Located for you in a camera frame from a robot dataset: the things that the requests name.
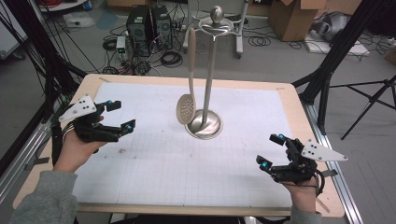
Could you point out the aluminium rail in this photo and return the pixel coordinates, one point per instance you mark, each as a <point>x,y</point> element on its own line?
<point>334,149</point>
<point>18,168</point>

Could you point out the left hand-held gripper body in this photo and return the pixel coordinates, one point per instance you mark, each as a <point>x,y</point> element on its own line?
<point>90,127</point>

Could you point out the grey vacuum machine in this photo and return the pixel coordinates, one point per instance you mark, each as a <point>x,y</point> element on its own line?
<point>331,26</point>

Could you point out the beige slotted spoon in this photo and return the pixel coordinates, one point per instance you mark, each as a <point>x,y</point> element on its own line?
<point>186,109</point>

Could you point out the open cardboard box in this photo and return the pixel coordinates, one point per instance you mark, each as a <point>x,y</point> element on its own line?
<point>292,20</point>

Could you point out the person's right hand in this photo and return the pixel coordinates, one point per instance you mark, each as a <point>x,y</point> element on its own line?
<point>302,194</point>

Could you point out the black tripod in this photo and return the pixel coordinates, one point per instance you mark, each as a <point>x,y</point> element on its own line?
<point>372,99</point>

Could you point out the white round table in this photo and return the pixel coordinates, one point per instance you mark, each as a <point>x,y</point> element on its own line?
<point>62,4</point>

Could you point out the steel utensil stand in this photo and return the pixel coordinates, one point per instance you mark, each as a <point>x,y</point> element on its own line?
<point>209,77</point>

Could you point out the person's dark clothing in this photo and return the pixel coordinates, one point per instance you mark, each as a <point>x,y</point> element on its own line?
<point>180,220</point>

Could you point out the person's left hand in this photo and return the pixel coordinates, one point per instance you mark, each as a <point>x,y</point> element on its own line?
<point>76,152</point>

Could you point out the grey tape strip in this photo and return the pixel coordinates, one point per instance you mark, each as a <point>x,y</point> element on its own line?
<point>37,162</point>
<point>330,173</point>

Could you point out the small white power box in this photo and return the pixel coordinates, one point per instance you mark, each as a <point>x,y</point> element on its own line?
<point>121,46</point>

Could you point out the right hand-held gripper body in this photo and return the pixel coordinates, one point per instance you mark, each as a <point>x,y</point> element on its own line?
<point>297,169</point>

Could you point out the black frame post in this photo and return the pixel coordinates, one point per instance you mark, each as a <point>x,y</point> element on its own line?
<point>339,46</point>
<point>46,62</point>

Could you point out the white rolling stand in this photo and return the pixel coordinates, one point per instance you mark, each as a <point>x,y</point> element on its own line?
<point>239,40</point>

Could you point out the white flat board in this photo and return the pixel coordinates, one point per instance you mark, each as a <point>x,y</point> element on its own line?
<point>339,49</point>

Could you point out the black computer tower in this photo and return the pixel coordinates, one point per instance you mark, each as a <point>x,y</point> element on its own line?
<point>162,26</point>
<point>139,29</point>

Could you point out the white grid mat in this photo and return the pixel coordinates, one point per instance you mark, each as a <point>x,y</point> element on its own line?
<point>186,161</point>

